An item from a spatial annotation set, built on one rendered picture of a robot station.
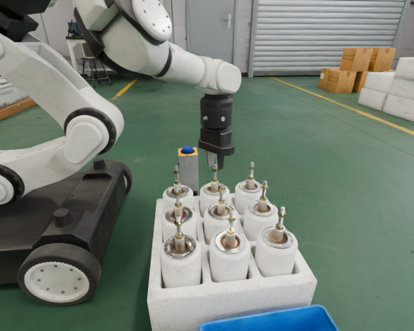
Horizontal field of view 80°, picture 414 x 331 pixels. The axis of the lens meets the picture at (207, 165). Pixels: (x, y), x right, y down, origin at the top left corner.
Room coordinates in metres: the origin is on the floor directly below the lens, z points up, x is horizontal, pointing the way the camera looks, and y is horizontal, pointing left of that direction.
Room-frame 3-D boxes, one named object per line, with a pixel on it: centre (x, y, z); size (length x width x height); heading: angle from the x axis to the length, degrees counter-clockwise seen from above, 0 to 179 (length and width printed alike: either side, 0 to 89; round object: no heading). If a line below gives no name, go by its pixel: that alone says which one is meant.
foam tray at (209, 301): (0.56, -0.04, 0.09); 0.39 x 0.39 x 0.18; 7
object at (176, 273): (0.42, 0.06, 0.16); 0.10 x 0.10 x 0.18
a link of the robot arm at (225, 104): (0.69, -0.03, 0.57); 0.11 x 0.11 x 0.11; 53
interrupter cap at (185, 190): (0.66, 0.09, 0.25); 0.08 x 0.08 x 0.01
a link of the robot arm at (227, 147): (0.67, -0.02, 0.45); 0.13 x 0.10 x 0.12; 48
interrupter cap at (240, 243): (0.44, -0.05, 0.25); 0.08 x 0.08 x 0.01
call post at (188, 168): (0.83, 0.07, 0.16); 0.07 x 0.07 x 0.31; 7
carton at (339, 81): (3.85, -2.00, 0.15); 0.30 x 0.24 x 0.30; 4
